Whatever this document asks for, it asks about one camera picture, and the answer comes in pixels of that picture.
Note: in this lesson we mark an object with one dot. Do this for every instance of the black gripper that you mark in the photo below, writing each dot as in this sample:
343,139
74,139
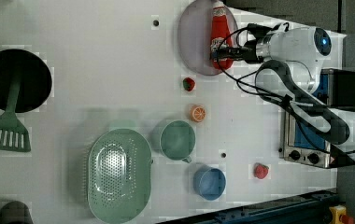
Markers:
256,50

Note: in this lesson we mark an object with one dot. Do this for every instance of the red plush ketchup bottle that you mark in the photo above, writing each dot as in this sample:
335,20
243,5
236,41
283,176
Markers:
220,35

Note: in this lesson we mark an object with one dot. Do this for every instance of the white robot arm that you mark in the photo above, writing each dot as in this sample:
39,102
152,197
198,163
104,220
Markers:
290,63

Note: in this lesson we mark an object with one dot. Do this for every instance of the lilac round plate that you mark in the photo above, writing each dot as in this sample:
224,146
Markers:
194,33

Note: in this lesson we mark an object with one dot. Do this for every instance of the small dark red strawberry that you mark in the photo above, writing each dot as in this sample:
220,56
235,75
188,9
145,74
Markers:
188,84

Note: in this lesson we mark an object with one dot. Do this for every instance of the orange slice toy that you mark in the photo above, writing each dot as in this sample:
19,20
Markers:
197,113

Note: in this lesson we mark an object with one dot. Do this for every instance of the green plastic cup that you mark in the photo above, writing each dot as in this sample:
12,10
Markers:
175,139

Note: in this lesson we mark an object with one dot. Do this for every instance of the steel toaster oven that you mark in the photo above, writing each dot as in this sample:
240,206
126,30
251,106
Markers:
300,144

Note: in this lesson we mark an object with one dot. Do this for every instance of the red toy strawberry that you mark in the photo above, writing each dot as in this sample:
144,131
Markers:
261,171

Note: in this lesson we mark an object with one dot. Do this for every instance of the blue plastic cup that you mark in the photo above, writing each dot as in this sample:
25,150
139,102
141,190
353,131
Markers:
209,182

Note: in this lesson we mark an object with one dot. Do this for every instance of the green perforated colander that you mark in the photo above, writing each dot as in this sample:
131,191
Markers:
119,183

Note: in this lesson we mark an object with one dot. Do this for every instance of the yellow emergency stop button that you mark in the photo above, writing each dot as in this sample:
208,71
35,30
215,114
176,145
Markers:
340,216

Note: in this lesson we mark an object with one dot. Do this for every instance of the black round pan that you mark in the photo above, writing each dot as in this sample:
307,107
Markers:
36,80

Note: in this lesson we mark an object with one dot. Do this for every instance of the green slotted spatula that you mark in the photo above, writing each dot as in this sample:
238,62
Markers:
13,134

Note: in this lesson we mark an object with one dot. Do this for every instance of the black object at edge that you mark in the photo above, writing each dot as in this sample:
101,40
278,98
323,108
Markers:
15,213

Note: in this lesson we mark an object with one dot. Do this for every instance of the blue metal rail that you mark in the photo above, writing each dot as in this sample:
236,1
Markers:
309,208

